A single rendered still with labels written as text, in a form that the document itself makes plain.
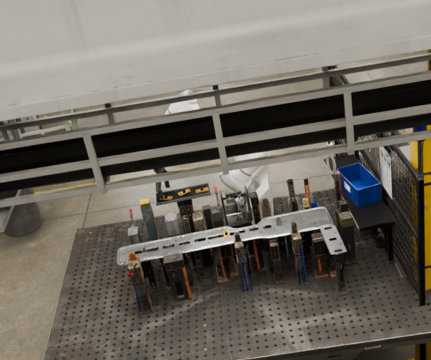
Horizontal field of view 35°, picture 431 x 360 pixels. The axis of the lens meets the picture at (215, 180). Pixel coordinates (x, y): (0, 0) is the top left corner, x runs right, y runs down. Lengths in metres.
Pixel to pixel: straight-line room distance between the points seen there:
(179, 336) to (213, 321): 0.22
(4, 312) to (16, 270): 0.57
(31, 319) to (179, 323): 1.88
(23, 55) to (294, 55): 0.22
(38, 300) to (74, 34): 5.45
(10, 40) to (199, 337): 3.60
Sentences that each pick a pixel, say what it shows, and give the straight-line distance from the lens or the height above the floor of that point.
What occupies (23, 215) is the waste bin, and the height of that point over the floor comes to 0.22.
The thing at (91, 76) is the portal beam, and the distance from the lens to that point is 0.53.
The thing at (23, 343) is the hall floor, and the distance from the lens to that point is 5.60.
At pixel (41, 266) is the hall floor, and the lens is 6.35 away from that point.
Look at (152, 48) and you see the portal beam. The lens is 0.55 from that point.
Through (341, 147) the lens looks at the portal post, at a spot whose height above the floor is 3.20.
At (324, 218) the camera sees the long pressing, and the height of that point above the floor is 1.00.
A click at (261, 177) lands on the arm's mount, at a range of 4.91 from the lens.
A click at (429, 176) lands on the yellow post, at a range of 3.79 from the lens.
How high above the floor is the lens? 3.47
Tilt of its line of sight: 30 degrees down
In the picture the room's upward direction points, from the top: 11 degrees counter-clockwise
